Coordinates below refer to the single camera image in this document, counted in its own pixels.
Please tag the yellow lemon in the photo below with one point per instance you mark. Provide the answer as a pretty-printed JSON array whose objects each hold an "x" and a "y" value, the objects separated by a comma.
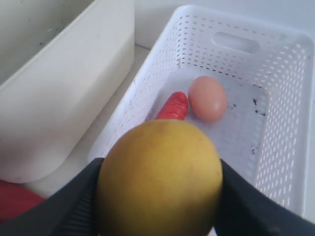
[{"x": 161, "y": 178}]

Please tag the red table cloth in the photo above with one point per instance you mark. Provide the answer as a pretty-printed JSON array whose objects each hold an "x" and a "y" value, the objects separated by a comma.
[{"x": 15, "y": 200}]

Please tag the brown egg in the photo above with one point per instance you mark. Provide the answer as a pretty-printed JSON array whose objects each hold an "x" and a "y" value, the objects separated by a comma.
[{"x": 207, "y": 98}]

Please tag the white perforated plastic basket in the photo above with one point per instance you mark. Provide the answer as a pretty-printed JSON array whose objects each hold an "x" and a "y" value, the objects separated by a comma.
[{"x": 267, "y": 75}]

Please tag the red sausage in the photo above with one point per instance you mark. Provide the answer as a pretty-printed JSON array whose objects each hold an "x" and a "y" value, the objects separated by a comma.
[{"x": 176, "y": 107}]

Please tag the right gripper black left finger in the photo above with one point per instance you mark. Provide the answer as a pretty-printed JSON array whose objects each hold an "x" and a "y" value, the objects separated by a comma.
[{"x": 69, "y": 212}]

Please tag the cream plastic tub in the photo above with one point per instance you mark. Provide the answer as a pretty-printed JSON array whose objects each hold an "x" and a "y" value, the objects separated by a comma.
[{"x": 60, "y": 63}]

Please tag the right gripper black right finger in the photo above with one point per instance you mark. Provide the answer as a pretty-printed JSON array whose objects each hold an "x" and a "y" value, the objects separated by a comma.
[{"x": 244, "y": 211}]

